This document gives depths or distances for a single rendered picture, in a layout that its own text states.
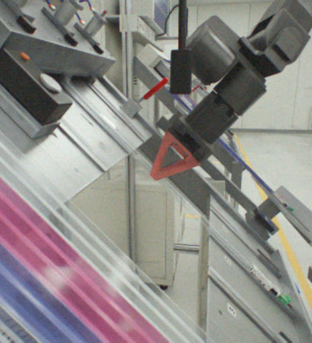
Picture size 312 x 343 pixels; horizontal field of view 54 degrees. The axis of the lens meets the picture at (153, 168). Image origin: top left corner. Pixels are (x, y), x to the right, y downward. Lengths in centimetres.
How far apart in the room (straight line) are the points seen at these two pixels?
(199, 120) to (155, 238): 124
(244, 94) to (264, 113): 775
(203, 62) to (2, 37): 23
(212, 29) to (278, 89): 779
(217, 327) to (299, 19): 40
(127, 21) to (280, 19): 104
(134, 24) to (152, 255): 111
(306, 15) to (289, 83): 775
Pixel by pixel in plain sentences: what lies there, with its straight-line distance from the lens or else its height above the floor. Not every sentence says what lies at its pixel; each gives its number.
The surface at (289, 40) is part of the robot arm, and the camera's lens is 46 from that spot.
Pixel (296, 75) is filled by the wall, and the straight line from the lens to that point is 829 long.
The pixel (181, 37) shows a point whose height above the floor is 113.
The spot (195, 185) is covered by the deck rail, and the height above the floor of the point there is 87.
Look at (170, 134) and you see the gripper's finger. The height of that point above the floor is 101.
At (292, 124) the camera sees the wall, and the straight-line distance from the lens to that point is 834.
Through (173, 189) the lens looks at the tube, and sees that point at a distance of 48.
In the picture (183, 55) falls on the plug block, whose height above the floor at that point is 111.
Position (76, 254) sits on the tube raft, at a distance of 24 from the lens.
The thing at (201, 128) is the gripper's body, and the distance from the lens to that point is 44.
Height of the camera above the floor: 108
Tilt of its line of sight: 15 degrees down
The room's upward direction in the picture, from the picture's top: straight up
